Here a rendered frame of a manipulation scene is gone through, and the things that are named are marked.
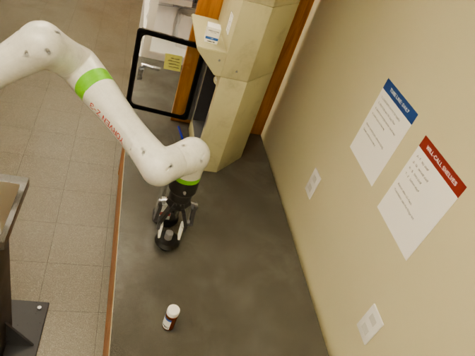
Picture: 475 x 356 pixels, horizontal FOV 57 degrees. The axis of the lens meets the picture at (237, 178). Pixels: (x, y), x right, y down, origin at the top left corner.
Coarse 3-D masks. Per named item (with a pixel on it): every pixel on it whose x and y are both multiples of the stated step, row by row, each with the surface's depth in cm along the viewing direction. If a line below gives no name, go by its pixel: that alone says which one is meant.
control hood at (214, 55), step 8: (192, 16) 182; (200, 16) 184; (200, 24) 177; (200, 32) 170; (200, 40) 165; (200, 48) 161; (208, 48) 161; (216, 48) 164; (224, 48) 166; (208, 56) 163; (216, 56) 163; (224, 56) 164; (208, 64) 165; (216, 64) 166; (216, 72) 168
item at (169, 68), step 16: (160, 32) 189; (144, 48) 193; (160, 48) 193; (176, 48) 193; (192, 48) 193; (144, 64) 198; (160, 64) 198; (176, 64) 198; (192, 64) 198; (144, 80) 203; (160, 80) 203; (176, 80) 203; (192, 80) 203; (144, 96) 208; (160, 96) 208; (176, 96) 208; (176, 112) 214
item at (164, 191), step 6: (162, 186) 157; (168, 186) 154; (162, 192) 158; (168, 192) 156; (162, 198) 159; (156, 204) 163; (162, 210) 162; (174, 210) 162; (168, 216) 163; (174, 216) 164
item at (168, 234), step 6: (156, 234) 160; (162, 234) 159; (168, 234) 156; (174, 234) 160; (156, 240) 157; (162, 240) 156; (168, 240) 157; (174, 240) 158; (162, 246) 155; (168, 246) 155; (174, 246) 157
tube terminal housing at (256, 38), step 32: (224, 0) 180; (224, 32) 173; (256, 32) 160; (224, 64) 166; (256, 64) 170; (224, 96) 175; (256, 96) 187; (192, 128) 211; (224, 128) 185; (224, 160) 201
